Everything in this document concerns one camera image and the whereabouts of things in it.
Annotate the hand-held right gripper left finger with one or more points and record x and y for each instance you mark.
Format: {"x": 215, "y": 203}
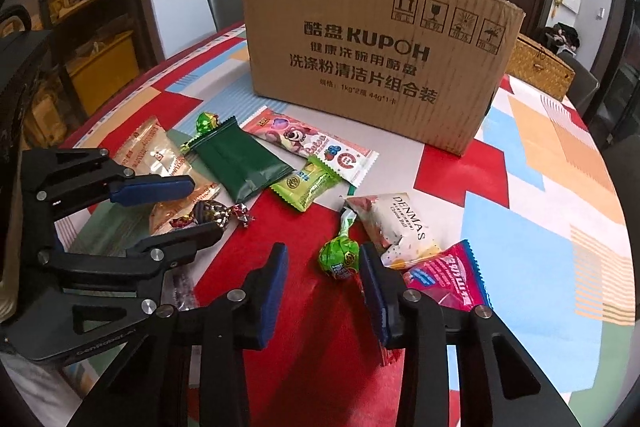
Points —
{"x": 270, "y": 297}

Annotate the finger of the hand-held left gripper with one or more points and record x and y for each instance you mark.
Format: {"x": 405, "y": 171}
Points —
{"x": 150, "y": 189}
{"x": 190, "y": 238}

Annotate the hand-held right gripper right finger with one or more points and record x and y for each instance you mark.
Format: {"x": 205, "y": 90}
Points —
{"x": 375, "y": 302}

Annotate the foil candy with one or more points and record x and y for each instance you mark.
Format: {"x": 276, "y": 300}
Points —
{"x": 212, "y": 212}

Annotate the beige translucent snack packet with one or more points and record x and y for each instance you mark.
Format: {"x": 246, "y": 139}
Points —
{"x": 145, "y": 147}

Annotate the large green lollipop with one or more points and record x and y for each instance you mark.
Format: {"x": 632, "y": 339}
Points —
{"x": 337, "y": 257}

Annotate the bright pink snack packet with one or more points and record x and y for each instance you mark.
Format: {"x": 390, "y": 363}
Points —
{"x": 450, "y": 277}

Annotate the white speckled snack packet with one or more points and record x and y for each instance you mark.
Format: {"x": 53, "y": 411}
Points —
{"x": 405, "y": 222}

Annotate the small green lollipop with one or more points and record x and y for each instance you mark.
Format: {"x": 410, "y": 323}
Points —
{"x": 205, "y": 123}

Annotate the dark green snack packet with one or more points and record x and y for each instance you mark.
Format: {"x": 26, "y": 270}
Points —
{"x": 240, "y": 162}

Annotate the light green snack packet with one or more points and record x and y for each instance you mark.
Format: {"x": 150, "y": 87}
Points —
{"x": 300, "y": 184}

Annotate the pink bear print packet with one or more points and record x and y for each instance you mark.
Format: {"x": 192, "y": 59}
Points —
{"x": 300, "y": 142}

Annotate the brown cardboard box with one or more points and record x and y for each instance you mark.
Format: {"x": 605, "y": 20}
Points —
{"x": 350, "y": 32}

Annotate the clear plastic snack packet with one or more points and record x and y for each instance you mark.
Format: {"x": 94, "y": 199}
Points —
{"x": 181, "y": 284}

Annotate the grey dining chair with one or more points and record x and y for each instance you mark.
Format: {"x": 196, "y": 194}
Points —
{"x": 225, "y": 7}
{"x": 582, "y": 82}

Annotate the woven wicker lidded box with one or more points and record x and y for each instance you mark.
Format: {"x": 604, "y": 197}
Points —
{"x": 540, "y": 67}

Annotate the black bag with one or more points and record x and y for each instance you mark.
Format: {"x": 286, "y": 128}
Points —
{"x": 562, "y": 38}

